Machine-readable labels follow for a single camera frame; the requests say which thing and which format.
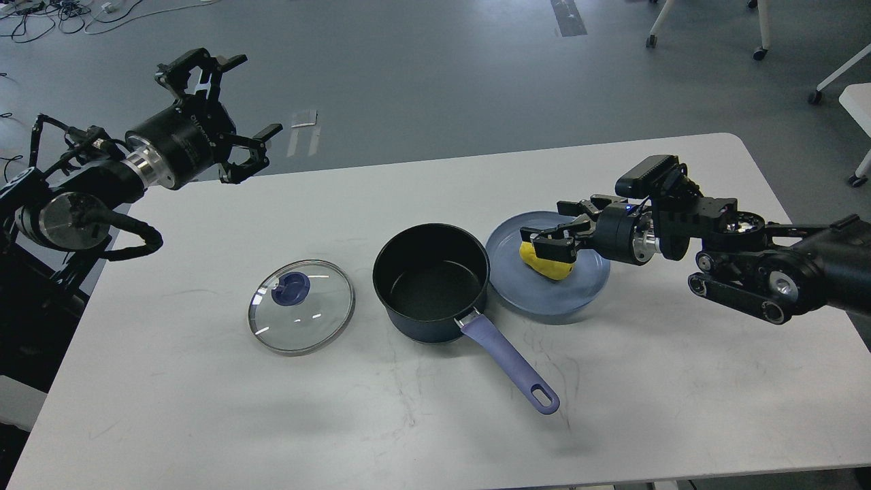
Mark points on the glass pot lid blue knob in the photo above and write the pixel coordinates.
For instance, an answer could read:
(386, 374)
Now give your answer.
(301, 307)

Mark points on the blue round plate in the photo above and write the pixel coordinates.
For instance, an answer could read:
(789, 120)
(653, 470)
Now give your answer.
(531, 292)

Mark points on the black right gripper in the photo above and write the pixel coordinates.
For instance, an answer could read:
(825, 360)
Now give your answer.
(624, 232)

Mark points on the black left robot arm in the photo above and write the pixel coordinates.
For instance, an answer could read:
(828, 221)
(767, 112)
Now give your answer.
(60, 215)

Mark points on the yellow toy potato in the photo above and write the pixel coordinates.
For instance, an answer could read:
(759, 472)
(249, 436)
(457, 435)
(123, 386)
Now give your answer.
(552, 270)

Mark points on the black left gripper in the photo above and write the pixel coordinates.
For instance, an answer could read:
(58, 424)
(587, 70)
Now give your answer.
(196, 132)

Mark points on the dark blue saucepan purple handle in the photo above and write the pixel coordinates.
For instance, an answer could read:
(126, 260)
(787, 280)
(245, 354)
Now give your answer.
(432, 279)

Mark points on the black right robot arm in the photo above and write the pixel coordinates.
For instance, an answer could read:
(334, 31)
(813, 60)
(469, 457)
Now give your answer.
(769, 270)

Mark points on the white table leg right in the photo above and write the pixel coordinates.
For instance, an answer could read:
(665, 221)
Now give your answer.
(855, 100)

